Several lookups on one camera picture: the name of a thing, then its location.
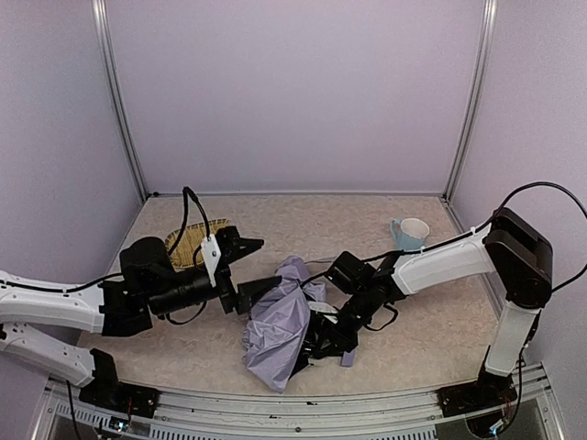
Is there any light blue plastic jug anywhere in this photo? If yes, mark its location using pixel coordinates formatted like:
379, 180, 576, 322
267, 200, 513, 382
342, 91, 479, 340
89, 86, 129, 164
390, 217, 430, 250

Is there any aluminium front rail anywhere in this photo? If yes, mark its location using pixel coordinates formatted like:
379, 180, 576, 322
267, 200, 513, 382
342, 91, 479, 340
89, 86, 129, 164
29, 357, 563, 440

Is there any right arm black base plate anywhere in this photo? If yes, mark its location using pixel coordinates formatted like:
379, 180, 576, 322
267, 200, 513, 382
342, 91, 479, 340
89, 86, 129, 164
437, 379, 517, 418

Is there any aluminium corner post right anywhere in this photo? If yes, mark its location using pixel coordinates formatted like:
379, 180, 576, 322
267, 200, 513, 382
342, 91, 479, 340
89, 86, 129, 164
443, 0, 498, 204

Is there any lilac umbrella with black lining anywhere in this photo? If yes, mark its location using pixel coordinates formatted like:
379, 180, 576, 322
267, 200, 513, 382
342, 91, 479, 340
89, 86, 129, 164
242, 256, 327, 393

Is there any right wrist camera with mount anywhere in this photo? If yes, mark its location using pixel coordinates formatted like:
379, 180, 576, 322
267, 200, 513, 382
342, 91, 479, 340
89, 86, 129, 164
308, 301, 338, 324

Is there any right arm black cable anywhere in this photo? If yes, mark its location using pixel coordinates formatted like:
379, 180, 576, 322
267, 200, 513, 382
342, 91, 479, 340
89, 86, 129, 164
493, 181, 587, 294

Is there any aluminium corner post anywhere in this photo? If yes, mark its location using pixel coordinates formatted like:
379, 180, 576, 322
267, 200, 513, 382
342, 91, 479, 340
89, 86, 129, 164
91, 0, 150, 203
443, 0, 498, 204

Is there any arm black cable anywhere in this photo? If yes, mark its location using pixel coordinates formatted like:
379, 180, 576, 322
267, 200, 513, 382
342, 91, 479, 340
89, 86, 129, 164
493, 181, 587, 294
181, 186, 215, 244

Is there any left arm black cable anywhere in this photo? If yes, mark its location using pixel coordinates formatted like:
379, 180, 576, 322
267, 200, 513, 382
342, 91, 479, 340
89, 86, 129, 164
181, 186, 215, 244

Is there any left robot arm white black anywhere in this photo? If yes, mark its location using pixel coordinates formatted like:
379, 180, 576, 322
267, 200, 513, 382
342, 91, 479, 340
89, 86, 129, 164
1, 226, 282, 390

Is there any woven bamboo tray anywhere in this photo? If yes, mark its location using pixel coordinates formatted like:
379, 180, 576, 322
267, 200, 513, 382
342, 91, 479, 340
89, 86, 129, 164
164, 223, 205, 270

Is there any aluminium corner post left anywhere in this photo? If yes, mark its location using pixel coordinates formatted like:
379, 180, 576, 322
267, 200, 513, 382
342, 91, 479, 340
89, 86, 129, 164
91, 0, 150, 203

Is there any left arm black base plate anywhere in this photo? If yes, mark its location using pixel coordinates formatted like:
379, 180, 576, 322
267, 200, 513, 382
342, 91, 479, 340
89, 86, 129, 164
79, 379, 161, 419

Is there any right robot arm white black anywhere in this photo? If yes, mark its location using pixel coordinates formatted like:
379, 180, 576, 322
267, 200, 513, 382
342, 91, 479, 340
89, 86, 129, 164
313, 207, 553, 390

